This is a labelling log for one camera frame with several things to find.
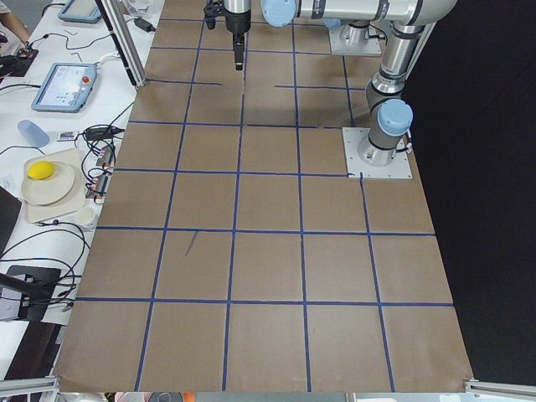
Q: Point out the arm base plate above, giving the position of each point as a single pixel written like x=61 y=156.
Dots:
x=370 y=51
x=363 y=160

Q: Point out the beige tray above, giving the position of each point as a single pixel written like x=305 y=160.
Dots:
x=75 y=198

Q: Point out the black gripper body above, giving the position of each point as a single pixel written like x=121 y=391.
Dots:
x=237 y=23

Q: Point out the aluminium frame post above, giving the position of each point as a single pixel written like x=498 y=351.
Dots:
x=116 y=24

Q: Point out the person's hand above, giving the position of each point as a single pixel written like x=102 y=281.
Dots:
x=15 y=25

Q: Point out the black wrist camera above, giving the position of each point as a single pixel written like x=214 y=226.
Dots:
x=212 y=10

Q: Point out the black power adapter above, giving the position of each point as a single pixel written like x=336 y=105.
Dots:
x=144 y=25

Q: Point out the beige plate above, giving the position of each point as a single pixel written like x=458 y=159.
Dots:
x=53 y=189

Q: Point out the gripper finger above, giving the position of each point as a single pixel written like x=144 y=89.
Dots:
x=239 y=50

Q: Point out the blue plastic cup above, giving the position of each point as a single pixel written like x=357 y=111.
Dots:
x=33 y=133

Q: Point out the yellow lemon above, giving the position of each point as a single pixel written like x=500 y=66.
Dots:
x=41 y=170

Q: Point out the white paper cup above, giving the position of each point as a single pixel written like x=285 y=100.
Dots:
x=86 y=218

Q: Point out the blue teach pendant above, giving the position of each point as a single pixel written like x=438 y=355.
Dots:
x=80 y=11
x=66 y=88

